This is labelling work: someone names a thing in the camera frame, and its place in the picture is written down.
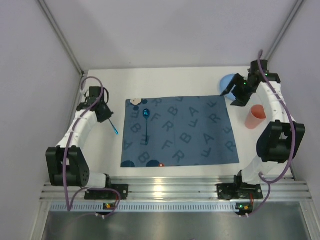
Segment blue metal fork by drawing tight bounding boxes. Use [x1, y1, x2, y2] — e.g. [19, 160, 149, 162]
[108, 119, 119, 135]

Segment orange plastic cup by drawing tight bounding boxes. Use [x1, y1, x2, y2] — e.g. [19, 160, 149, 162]
[244, 104, 267, 130]

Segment blue metal spoon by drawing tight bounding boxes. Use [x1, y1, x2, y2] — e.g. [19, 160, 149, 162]
[143, 108, 150, 145]

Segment blue letter-print placemat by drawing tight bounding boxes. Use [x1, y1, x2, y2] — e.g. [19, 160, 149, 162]
[120, 95, 240, 168]

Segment blue plastic plate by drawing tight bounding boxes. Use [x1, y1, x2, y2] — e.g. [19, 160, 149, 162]
[219, 73, 236, 101]

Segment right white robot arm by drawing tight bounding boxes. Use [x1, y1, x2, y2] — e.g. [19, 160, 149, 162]
[221, 58, 306, 193]

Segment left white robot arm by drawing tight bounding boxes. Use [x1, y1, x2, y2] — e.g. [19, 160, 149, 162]
[45, 86, 114, 189]

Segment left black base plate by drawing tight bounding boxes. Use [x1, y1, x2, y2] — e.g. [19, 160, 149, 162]
[84, 184, 129, 200]

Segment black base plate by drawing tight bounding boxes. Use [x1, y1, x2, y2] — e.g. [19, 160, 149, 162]
[84, 184, 129, 200]
[216, 183, 263, 201]

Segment aluminium mounting rail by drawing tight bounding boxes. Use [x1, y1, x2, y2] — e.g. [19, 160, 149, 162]
[39, 176, 312, 202]

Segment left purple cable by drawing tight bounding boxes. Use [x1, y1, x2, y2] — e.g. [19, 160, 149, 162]
[62, 76, 122, 218]

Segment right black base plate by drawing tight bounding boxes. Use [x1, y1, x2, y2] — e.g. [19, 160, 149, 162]
[216, 183, 263, 201]

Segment perforated cable duct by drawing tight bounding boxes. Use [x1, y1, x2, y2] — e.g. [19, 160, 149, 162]
[49, 201, 253, 213]

